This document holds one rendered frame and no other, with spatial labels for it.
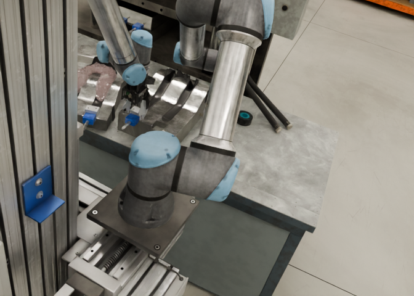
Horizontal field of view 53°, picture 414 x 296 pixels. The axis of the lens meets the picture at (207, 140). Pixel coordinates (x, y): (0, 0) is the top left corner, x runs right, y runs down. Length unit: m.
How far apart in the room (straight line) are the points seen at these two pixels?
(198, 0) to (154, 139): 0.35
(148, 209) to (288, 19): 1.44
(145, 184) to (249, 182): 0.72
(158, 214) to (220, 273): 1.01
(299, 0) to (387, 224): 1.65
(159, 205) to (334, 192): 2.16
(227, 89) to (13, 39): 0.50
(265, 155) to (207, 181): 0.87
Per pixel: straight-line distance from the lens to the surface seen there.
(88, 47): 2.14
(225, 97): 1.00
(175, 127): 1.69
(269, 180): 1.71
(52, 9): 0.75
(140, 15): 2.47
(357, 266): 2.72
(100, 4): 1.23
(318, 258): 2.63
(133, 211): 1.08
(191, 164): 0.98
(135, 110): 1.71
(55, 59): 0.79
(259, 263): 1.91
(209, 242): 1.93
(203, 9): 1.04
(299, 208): 1.65
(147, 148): 0.98
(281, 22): 2.25
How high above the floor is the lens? 1.89
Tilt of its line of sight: 37 degrees down
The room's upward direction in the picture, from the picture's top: 14 degrees clockwise
